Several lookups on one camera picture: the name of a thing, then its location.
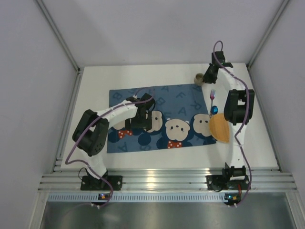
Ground small beige cup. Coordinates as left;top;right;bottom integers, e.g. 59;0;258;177
193;73;204;86

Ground blue bear placemat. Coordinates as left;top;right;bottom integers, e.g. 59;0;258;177
107;84;216;153

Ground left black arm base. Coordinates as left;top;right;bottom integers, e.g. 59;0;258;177
78;167;123;191

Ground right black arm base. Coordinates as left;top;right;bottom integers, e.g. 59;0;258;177
206;175;250;192

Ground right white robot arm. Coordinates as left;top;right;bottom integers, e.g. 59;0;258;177
203;51;255;182

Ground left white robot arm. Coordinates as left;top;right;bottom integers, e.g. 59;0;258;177
65;93;156;180

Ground iridescent purple fork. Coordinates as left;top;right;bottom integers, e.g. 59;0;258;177
209;89;216;118

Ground iridescent blue spoon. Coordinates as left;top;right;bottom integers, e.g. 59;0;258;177
210;105;218;115

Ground round woven wicker plate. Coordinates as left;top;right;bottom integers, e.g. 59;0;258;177
209;113;230;143

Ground right aluminium frame post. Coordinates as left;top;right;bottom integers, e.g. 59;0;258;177
246;0;293;70

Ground aluminium frame post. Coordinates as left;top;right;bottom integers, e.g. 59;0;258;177
35;0;83;74
246;0;293;70

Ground left aluminium frame post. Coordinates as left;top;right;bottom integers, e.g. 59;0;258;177
35;0;83;74

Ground aluminium mounting rail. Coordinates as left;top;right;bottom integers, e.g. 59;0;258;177
38;168;297;192

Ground slotted grey cable duct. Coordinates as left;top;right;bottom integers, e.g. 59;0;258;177
48;192;237;203

